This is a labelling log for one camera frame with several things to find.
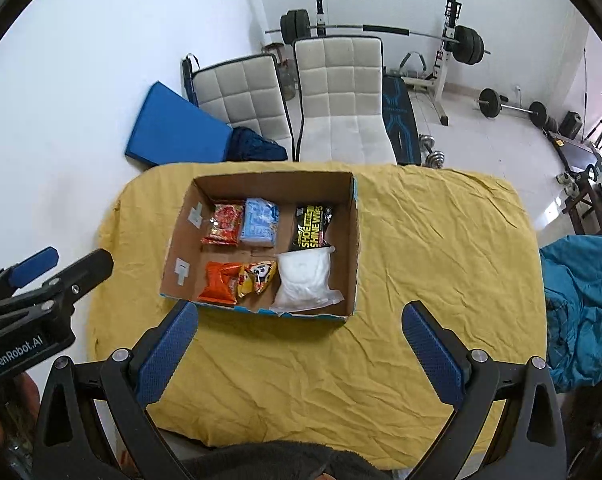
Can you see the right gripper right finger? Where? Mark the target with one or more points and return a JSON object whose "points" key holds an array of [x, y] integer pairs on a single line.
{"points": [[528, 442]]}

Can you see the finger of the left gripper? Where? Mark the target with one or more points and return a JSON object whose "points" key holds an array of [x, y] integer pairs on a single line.
{"points": [[79, 279], [26, 271]]}

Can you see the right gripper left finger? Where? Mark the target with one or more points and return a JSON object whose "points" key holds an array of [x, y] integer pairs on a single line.
{"points": [[70, 442]]}

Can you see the orange snack packet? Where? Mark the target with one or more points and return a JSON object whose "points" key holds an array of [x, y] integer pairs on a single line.
{"points": [[220, 287]]}

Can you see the red snack packet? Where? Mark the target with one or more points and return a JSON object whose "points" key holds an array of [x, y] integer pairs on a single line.
{"points": [[225, 225]]}

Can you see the yellow panda snack bag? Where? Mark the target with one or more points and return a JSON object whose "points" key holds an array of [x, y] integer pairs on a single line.
{"points": [[254, 278]]}

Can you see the blue white tissue pack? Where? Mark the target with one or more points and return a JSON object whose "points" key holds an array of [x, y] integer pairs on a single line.
{"points": [[260, 223]]}

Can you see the white soft pillow bag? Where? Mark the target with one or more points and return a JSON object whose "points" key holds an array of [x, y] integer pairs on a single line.
{"points": [[304, 281]]}

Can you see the black shoe wipes pack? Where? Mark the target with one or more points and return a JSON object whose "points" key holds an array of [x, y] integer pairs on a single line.
{"points": [[311, 222]]}

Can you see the person's left hand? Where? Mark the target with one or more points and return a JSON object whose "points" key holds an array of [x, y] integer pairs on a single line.
{"points": [[19, 407]]}

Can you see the teal blanket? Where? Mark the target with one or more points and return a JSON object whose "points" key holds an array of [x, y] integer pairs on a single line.
{"points": [[572, 276]]}

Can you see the blue foam mat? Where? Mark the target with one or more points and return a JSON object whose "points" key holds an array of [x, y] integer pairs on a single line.
{"points": [[170, 129]]}

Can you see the dark fleece sleeve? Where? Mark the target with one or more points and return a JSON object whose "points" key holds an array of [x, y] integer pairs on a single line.
{"points": [[281, 460]]}

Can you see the yellow tablecloth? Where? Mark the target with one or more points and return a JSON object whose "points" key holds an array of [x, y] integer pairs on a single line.
{"points": [[460, 243]]}

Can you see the cardboard box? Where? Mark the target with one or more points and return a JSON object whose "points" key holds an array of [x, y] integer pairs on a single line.
{"points": [[281, 243]]}

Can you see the dark blue knitted cloth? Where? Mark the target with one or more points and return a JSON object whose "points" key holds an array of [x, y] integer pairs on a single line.
{"points": [[246, 145]]}

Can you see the left white padded chair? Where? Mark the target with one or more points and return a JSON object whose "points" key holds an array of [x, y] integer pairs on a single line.
{"points": [[245, 92]]}

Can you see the white padded chair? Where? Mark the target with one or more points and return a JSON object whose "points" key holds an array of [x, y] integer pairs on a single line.
{"points": [[245, 92], [340, 88]]}

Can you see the dumbbell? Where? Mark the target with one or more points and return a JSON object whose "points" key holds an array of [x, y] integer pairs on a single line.
{"points": [[433, 158]]}

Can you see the right white padded chair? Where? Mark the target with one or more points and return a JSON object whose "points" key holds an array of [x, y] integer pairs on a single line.
{"points": [[340, 88]]}

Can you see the black blue weight bench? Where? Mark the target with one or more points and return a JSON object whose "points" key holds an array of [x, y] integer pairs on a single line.
{"points": [[400, 121]]}

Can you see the racked barbell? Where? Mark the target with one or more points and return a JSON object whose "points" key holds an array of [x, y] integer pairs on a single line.
{"points": [[464, 43]]}

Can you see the white barbell rack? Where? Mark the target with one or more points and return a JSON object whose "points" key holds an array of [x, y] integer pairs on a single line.
{"points": [[434, 83]]}

